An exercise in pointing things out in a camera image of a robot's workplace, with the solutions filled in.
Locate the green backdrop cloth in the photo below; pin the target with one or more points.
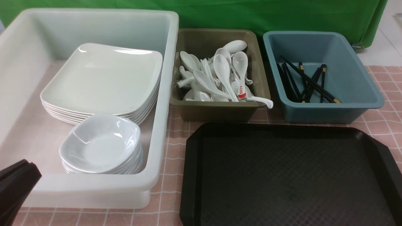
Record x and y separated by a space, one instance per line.
357 20

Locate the large white plastic tub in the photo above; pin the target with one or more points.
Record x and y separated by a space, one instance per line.
33 48

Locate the stack of white bowls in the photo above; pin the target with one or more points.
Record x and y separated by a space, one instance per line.
103 144

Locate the pile of white spoons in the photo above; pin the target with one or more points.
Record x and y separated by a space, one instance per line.
222 78

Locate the black plastic serving tray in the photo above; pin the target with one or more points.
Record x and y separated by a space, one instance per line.
282 175

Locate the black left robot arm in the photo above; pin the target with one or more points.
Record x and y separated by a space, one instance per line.
16 183

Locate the teal plastic bin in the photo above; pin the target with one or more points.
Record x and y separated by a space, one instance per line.
319 78

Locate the stack of white plates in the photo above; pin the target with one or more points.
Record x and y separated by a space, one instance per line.
75 118

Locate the large white rectangular plate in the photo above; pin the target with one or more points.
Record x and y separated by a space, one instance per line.
102 79

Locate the pink checkered tablecloth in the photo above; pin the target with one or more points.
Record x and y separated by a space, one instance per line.
383 124

